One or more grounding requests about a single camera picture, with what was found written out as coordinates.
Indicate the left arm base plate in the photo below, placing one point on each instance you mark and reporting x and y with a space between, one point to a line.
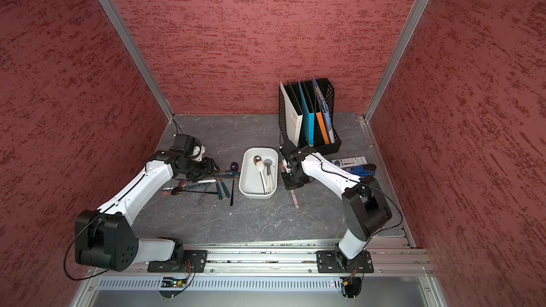
190 262

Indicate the orange folder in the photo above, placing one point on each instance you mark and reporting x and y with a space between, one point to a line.
322 127

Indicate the white folder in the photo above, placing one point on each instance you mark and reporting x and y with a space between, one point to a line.
293 113

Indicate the aluminium front rail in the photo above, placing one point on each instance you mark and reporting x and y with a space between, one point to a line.
386 258

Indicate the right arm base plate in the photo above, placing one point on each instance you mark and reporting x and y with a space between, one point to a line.
344 262

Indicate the black mesh file holder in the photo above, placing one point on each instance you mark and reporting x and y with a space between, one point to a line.
329 95

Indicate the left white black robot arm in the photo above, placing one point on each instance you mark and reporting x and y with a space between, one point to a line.
104 237

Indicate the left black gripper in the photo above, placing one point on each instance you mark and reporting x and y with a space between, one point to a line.
207 170

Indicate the blue white flat box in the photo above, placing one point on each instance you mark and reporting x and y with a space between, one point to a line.
350 162

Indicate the copper rose gold spoon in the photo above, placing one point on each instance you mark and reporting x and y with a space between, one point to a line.
168 191

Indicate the white rectangular storage box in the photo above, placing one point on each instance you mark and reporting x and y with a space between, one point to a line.
250 184

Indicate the aluminium corner post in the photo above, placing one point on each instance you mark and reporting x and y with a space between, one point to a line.
414 16
131 46

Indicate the steel spoon white handle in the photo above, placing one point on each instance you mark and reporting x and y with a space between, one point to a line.
269 178

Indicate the ornate silver spoon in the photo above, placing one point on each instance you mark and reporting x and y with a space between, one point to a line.
202 198

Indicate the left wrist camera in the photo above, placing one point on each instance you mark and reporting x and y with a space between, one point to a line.
188 146

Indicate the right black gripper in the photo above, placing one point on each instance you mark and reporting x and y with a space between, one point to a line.
289 185

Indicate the left aluminium corner post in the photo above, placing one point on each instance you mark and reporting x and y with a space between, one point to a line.
131 46

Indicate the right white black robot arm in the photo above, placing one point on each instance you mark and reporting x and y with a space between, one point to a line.
366 209

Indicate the blue folder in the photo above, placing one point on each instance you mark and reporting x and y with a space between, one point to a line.
323 108

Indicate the pink handled rainbow spoon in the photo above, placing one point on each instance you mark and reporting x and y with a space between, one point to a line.
294 197

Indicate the teal folder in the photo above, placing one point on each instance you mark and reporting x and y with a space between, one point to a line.
308 111

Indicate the right aluminium corner post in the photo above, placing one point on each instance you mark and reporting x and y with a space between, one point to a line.
414 16

